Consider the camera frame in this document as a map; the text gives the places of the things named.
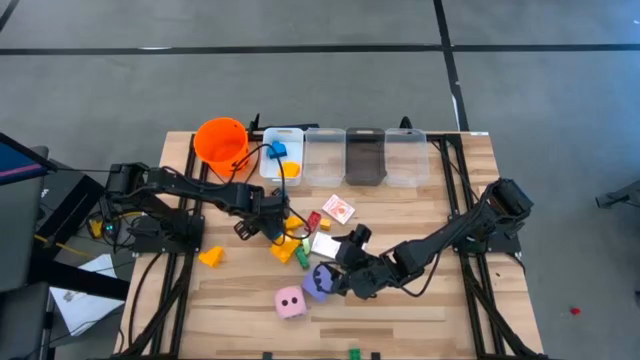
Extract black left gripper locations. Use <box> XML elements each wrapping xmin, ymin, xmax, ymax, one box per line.
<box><xmin>233</xmin><ymin>187</ymin><xmax>291</xmax><ymax>245</ymax></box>

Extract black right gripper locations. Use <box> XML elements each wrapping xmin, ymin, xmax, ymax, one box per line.
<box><xmin>312</xmin><ymin>223</ymin><xmax>396</xmax><ymax>301</ymax></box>

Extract large orange-yellow toy brick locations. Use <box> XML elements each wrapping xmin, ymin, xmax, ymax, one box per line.
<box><xmin>269</xmin><ymin>235</ymin><xmax>302</xmax><ymax>265</ymax></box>

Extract purple foam die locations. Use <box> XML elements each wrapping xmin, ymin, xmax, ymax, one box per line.
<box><xmin>301</xmin><ymin>269</ymin><xmax>335</xmax><ymax>304</ymax></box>

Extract pink foam die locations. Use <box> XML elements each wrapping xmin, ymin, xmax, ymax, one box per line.
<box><xmin>273</xmin><ymin>285</ymin><xmax>309</xmax><ymax>321</ymax></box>

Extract card deck diamond print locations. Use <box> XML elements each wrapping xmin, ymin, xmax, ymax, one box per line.
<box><xmin>322</xmin><ymin>193</ymin><xmax>357</xmax><ymax>226</ymax></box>

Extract orange-yellow wedge toy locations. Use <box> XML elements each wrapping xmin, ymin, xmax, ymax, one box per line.
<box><xmin>198</xmin><ymin>245</ymin><xmax>227</xmax><ymax>269</ymax></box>

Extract white plastic bin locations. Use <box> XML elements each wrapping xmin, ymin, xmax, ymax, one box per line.
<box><xmin>258</xmin><ymin>127</ymin><xmax>305</xmax><ymax>187</ymax></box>

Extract clear plastic bin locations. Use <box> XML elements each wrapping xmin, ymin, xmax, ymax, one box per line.
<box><xmin>383</xmin><ymin>127</ymin><xmax>431</xmax><ymax>188</ymax></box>
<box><xmin>303</xmin><ymin>127</ymin><xmax>347</xmax><ymax>188</ymax></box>

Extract dark smoky plastic bin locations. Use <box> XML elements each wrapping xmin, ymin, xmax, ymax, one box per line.
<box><xmin>344</xmin><ymin>127</ymin><xmax>388</xmax><ymax>187</ymax></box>

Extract orange pumpkin bucket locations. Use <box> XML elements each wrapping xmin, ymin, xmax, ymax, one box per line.
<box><xmin>193</xmin><ymin>117</ymin><xmax>262</xmax><ymax>191</ymax></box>

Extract electronics with green light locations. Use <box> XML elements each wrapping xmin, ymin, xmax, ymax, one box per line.
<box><xmin>88</xmin><ymin>218</ymin><xmax>121</xmax><ymax>239</ymax></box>

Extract white paper sheets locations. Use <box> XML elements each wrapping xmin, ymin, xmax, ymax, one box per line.
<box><xmin>48</xmin><ymin>253</ymin><xmax>126</xmax><ymax>337</ymax></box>

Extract black equipment box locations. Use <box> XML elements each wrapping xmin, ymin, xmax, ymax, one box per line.
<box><xmin>34</xmin><ymin>159</ymin><xmax>107</xmax><ymax>246</ymax></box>

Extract laptop with blue screen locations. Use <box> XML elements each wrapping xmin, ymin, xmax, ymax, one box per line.
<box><xmin>0</xmin><ymin>130</ymin><xmax>57</xmax><ymax>187</ymax></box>

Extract black stand leg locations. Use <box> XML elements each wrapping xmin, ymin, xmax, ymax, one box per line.
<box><xmin>594</xmin><ymin>179</ymin><xmax>640</xmax><ymax>210</ymax></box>

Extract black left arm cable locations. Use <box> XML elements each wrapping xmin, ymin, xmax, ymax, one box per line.
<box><xmin>228</xmin><ymin>143</ymin><xmax>314</xmax><ymax>242</ymax></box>

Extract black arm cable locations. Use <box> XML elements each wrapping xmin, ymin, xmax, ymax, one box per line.
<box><xmin>228</xmin><ymin>143</ymin><xmax>314</xmax><ymax>242</ymax></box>
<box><xmin>389</xmin><ymin>249</ymin><xmax>442</xmax><ymax>299</ymax></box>

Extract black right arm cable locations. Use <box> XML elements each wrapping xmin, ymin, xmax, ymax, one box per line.
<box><xmin>389</xmin><ymin>249</ymin><xmax>442</xmax><ymax>299</ymax></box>

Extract long black camera mount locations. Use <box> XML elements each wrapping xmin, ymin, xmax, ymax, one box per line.
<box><xmin>248</xmin><ymin>113</ymin><xmax>321</xmax><ymax>135</ymax></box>

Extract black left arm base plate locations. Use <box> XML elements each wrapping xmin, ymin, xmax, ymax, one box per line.
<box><xmin>130</xmin><ymin>213</ymin><xmax>206</xmax><ymax>254</ymax></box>

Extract black left table frame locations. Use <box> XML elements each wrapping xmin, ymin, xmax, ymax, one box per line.
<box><xmin>112</xmin><ymin>132</ymin><xmax>211</xmax><ymax>360</ymax></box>

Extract black table frame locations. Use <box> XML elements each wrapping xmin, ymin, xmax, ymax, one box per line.
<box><xmin>429</xmin><ymin>132</ymin><xmax>549</xmax><ymax>360</ymax></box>
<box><xmin>112</xmin><ymin>132</ymin><xmax>211</xmax><ymax>360</ymax></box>

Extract black right table frame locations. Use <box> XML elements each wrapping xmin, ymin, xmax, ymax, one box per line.
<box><xmin>429</xmin><ymin>132</ymin><xmax>549</xmax><ymax>360</ymax></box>

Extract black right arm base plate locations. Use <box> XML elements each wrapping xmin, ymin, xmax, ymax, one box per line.
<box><xmin>449</xmin><ymin>213</ymin><xmax>522</xmax><ymax>254</ymax></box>

